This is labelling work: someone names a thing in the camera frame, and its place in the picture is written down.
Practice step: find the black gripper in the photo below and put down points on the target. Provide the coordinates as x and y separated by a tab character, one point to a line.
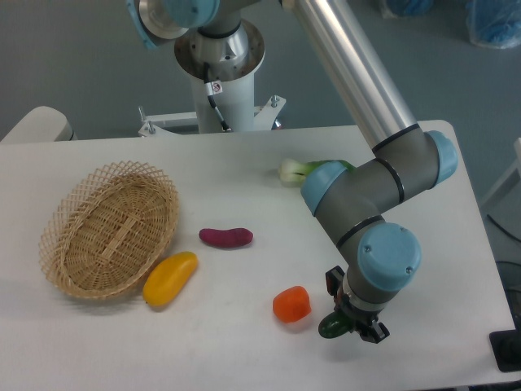
365	316

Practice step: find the purple sweet potato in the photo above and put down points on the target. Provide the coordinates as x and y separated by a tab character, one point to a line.
232	238

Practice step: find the green cucumber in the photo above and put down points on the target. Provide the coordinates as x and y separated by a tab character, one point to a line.
335	325

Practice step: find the black device at table edge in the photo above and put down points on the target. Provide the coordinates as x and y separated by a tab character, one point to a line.
506	349

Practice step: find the white chair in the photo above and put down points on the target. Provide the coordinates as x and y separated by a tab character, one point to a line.
41	125

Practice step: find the woven wicker basket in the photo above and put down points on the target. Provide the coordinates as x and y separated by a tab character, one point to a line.
109	231

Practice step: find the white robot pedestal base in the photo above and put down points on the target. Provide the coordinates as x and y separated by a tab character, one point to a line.
221	71

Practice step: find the blue plastic bag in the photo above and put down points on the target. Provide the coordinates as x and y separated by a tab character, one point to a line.
493	24

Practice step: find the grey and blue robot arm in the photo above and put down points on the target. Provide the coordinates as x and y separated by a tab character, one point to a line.
382	257

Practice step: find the yellow mango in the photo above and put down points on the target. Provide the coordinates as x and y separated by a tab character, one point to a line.
168	278

